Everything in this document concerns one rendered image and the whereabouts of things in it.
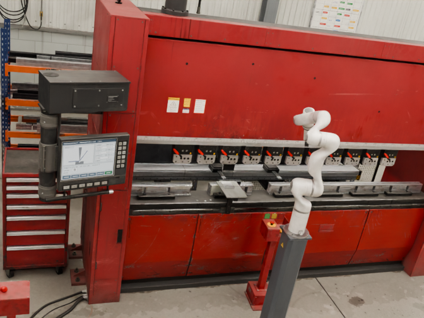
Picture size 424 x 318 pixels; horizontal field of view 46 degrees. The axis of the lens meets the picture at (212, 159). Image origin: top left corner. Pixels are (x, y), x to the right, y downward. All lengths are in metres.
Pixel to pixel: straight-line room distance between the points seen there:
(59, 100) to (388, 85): 2.78
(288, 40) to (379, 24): 5.72
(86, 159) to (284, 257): 1.58
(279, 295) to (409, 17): 6.90
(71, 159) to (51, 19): 4.78
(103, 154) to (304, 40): 1.77
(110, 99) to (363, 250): 3.08
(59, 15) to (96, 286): 4.62
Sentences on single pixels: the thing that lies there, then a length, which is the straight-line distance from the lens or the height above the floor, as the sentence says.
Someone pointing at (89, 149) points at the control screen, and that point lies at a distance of 3.19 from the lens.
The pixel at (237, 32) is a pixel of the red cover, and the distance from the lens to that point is 3.71.
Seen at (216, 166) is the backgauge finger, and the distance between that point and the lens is 4.35.
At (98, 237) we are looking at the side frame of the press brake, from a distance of 3.90.
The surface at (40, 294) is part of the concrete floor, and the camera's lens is 4.40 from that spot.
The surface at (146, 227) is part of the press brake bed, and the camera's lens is 4.04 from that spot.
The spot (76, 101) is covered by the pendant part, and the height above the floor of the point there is 1.83.
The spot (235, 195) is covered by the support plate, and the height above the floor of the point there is 1.00.
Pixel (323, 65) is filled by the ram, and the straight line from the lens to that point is 4.13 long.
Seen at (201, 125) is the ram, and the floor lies 1.50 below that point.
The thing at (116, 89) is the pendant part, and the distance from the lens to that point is 3.12.
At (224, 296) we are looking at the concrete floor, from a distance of 4.53.
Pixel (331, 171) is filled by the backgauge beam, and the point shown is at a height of 0.98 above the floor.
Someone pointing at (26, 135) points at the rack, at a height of 0.67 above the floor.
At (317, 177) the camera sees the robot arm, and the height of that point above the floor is 1.48.
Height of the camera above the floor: 2.82
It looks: 23 degrees down
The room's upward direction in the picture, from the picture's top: 10 degrees clockwise
